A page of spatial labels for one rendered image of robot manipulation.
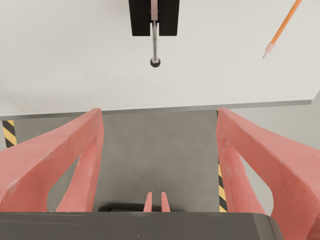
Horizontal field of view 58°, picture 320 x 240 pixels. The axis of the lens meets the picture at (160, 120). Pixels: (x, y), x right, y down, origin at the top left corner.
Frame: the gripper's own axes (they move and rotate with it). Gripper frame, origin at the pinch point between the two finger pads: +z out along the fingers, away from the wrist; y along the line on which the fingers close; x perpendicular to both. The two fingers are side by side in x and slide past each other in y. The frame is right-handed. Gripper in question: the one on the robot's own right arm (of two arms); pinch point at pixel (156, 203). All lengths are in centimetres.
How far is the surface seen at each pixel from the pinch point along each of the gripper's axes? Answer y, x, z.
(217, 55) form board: -8.9, 0.7, 22.8
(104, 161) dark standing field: 26, 105, 66
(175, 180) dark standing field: -11, 110, 58
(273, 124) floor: -58, 84, 75
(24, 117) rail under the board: 26.2, 18.8, 25.5
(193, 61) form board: -5.5, 2.0, 23.0
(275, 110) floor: -58, 79, 79
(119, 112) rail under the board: 7.1, 16.7, 25.3
